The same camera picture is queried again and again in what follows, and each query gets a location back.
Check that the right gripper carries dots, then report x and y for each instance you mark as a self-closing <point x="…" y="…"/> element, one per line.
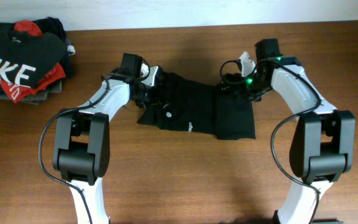
<point x="238" y="86"/>

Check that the red folded t-shirt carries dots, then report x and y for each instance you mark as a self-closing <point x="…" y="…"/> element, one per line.
<point x="17" y="92"/>

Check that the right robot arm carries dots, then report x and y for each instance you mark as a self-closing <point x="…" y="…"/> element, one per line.
<point x="323" y="142"/>

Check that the grey folded t-shirt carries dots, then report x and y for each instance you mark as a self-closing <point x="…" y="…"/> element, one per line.
<point x="55" y="87"/>

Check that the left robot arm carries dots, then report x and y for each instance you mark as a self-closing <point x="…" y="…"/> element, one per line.
<point x="81" y="151"/>

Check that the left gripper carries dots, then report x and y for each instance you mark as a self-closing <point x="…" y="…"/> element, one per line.
<point x="141" y="102"/>

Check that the navy folded t-shirt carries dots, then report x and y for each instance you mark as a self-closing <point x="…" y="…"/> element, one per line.
<point x="53" y="26"/>

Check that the black Sydrogen t-shirt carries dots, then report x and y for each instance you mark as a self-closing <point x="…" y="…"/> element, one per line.
<point x="185" y="105"/>

